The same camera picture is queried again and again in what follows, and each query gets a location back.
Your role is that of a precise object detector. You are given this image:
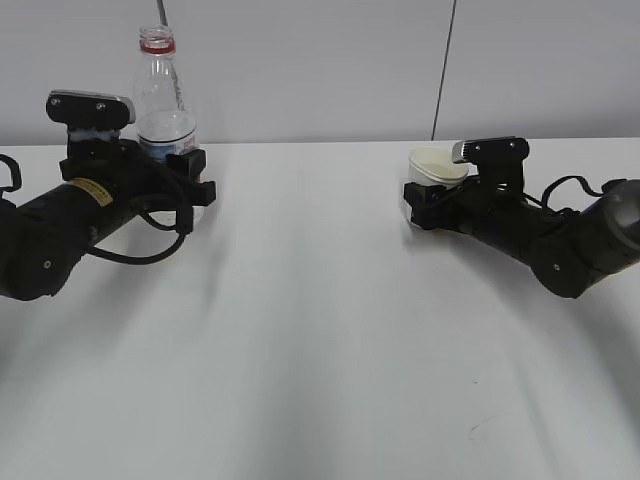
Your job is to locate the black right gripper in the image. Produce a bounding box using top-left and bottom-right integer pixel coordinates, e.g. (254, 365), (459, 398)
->
(403, 177), (530, 240)

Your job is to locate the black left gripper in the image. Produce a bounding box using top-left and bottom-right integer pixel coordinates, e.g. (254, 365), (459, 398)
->
(58, 139), (216, 206)

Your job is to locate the white paper cup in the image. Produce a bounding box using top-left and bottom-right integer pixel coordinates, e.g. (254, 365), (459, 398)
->
(407, 146), (469, 189)

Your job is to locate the clear plastic water bottle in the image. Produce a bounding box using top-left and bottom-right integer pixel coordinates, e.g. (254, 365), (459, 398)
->
(131, 25), (206, 226)

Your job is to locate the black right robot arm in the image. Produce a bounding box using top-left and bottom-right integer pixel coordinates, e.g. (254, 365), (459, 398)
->
(403, 179), (639, 298)

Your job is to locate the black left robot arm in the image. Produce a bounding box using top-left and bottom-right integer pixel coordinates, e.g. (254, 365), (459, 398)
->
(1, 140), (216, 301)

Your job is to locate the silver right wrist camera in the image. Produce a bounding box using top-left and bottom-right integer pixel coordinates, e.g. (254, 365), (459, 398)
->
(451, 136), (530, 196)

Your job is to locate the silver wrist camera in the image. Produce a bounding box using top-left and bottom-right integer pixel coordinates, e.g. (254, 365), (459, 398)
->
(451, 136), (530, 196)
(46, 89), (136, 149)

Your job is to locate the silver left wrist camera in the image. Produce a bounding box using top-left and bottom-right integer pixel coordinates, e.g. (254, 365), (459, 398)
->
(46, 89), (136, 149)

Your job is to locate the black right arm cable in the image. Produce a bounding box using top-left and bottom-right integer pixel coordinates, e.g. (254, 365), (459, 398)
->
(524, 174), (609, 217)

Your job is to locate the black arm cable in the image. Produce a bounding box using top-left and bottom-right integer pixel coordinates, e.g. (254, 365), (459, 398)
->
(524, 174), (609, 217)
(0, 153), (196, 265)

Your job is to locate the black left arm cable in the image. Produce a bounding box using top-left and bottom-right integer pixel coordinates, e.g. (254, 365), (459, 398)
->
(0, 153), (196, 265)

